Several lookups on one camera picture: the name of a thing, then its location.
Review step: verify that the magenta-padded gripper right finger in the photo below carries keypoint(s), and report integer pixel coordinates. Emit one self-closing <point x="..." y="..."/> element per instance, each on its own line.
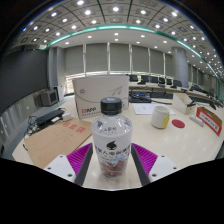
<point x="160" y="166"/>

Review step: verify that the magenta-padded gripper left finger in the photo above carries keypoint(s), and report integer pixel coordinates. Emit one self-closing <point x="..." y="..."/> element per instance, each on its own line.
<point x="61" y="166"/>

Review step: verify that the clear white-labelled drink bottle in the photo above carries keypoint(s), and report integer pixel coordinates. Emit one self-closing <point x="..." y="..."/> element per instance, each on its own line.
<point x="111" y="136"/>

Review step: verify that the brown paper envelope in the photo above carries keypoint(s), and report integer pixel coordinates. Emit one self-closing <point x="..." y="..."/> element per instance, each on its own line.
<point x="53" y="143"/>

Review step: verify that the flat round red coaster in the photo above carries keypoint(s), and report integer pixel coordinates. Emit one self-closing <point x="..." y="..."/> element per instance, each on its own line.
<point x="178" y="123"/>

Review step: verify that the black power strip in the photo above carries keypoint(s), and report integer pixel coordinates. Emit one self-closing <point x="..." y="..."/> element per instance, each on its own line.
<point x="50" y="116"/>

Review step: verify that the white printed paper sheet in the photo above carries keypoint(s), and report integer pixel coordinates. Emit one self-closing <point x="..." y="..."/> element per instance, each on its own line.
<point x="145" y="108"/>

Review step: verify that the red-sided open cardboard box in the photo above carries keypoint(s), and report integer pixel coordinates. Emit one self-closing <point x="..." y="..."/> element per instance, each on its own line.
<point x="209" y="120"/>

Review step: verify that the grey box monitor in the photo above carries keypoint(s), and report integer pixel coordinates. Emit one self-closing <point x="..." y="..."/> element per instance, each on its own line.
<point x="50" y="97"/>

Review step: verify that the long curved conference desk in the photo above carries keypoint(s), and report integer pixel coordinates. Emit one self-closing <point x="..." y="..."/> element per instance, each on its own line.
<point x="156" y="88"/>

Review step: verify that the white copy paper carton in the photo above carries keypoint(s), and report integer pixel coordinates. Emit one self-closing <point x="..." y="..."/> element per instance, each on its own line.
<point x="90" y="93"/>

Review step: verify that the row of black office chairs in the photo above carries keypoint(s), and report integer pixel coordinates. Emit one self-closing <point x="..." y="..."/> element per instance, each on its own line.
<point x="145" y="79"/>

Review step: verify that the group of ceiling lights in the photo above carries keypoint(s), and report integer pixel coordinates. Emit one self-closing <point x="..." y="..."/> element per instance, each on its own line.
<point x="87" y="12"/>

